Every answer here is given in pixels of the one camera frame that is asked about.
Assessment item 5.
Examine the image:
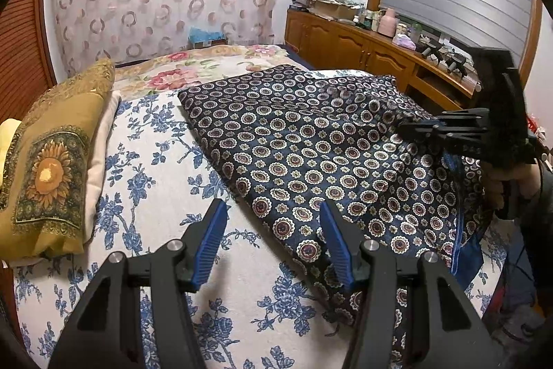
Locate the pink bottle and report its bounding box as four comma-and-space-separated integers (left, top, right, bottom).
378, 8, 399, 37

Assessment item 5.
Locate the person's right hand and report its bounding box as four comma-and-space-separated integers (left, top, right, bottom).
483, 164, 543, 219

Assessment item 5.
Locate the pale yellow cushion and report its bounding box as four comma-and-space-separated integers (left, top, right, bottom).
0, 118, 20, 191

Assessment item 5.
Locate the navy patterned satin top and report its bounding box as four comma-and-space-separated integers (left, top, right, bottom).
177, 64, 495, 369

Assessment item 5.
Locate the cardboard box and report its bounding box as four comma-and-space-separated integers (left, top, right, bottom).
311, 0, 364, 20

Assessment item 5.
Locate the pink floral blanket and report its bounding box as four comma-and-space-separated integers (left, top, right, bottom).
114, 44, 312, 97

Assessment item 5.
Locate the black metal tool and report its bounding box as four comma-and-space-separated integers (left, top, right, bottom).
421, 43, 472, 74

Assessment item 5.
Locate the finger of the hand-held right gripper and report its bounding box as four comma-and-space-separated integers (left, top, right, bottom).
402, 131, 484, 156
398, 111, 484, 133

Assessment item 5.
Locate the wooden cabinet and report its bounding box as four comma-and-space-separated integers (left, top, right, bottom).
285, 8, 481, 111

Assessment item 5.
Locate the dark cloth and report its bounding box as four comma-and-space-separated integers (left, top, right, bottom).
484, 218, 553, 353

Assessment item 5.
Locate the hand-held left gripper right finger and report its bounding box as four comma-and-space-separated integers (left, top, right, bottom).
319, 200, 504, 369

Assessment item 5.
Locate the yellow sunflower pillow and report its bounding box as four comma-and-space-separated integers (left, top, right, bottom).
0, 58, 116, 260

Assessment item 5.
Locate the teal box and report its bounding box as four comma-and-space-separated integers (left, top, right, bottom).
188, 27, 228, 48

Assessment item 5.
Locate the blue floral bed sheet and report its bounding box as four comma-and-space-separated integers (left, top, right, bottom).
13, 68, 510, 369

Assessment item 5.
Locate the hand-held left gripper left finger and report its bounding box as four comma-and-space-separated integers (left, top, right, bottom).
47, 200, 229, 369

